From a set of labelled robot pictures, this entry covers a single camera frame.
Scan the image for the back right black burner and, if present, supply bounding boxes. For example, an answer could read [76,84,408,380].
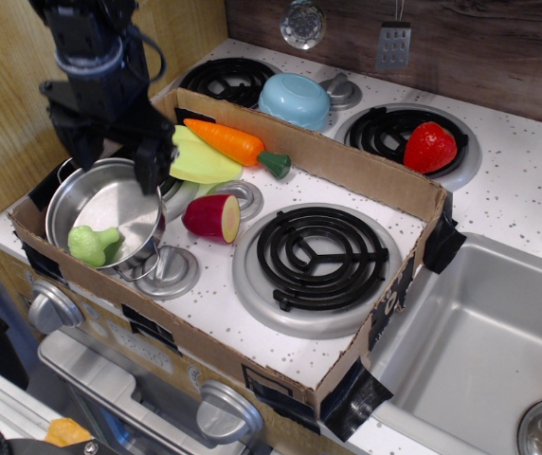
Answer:
[334,103,482,191]

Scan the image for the silver stove knob middle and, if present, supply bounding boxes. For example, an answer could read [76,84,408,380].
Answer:
[208,180,264,222]

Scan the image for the silver metal pot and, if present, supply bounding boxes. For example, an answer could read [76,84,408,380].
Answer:
[45,157,166,282]

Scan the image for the hanging metal strainer ladle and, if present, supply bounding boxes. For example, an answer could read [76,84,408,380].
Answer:
[280,1,327,50]

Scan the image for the silver oven knob left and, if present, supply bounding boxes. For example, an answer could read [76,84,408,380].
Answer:
[27,280,85,335]

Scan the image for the silver sink basin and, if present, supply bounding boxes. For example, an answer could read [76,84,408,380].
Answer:
[370,234,542,454]

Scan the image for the orange object bottom left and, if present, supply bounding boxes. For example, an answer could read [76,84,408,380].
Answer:
[44,417,92,447]

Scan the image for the silver stove knob front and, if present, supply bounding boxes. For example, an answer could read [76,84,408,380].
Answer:
[133,246,200,300]

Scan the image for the silver oven knob right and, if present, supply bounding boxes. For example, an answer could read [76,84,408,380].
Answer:
[196,380,264,445]

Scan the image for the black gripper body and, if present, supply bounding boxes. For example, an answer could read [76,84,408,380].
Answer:
[39,42,174,150]

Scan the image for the orange toy carrot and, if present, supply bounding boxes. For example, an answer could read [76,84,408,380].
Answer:
[184,118,292,179]

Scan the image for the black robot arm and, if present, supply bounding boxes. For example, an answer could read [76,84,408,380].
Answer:
[31,1,175,194]

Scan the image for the silver stove knob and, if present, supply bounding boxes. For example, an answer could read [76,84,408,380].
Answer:
[208,180,264,222]
[133,246,200,300]
[320,73,363,111]

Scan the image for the cardboard fence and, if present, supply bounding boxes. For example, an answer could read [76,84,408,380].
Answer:
[9,89,453,453]

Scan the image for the red toy radish half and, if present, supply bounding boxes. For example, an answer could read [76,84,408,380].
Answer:
[182,194,241,244]

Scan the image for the front right black burner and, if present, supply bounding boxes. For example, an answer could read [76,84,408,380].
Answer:
[232,204,402,339]

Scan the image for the silver oven knob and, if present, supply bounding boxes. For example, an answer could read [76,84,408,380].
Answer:
[196,380,264,445]
[27,280,85,335]

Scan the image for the silver stove knob back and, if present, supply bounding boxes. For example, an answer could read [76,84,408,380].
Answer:
[320,73,363,111]

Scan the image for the back left black burner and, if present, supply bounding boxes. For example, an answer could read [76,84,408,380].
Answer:
[172,57,280,109]

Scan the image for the red toy strawberry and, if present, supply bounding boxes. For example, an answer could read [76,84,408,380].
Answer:
[404,121,458,173]

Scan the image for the yellow-green plastic plate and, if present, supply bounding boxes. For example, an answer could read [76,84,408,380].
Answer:
[170,125,243,185]

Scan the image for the green toy broccoli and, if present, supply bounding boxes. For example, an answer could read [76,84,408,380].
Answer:
[67,226,120,267]

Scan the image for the silver oven door handle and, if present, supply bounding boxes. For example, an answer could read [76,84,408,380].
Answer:
[38,331,216,454]

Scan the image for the light blue plastic bowl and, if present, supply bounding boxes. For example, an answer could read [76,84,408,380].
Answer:
[258,73,331,132]

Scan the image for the hanging metal spatula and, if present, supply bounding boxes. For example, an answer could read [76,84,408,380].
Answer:
[375,1,411,71]

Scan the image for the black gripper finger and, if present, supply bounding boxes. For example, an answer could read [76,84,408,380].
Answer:
[49,106,104,172]
[133,135,176,195]

